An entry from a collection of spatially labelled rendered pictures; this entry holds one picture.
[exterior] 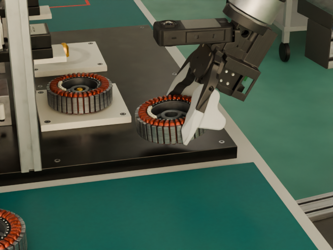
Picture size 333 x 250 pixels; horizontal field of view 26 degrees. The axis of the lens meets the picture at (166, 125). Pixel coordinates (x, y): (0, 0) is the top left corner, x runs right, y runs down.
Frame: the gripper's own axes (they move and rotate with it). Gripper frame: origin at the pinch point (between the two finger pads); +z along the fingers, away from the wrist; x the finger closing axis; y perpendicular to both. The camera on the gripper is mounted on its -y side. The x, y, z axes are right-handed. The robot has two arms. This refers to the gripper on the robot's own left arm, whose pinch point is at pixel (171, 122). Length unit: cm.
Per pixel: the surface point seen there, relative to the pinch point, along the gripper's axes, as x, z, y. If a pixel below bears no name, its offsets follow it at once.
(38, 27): 17.3, -0.6, -21.6
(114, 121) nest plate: 9.1, 6.8, -5.1
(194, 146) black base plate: -1.2, 1.8, 4.9
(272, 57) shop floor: 230, 24, 130
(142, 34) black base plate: 54, 2, 7
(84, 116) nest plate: 10.6, 8.5, -9.6
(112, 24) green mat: 70, 6, 4
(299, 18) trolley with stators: 236, 1, 134
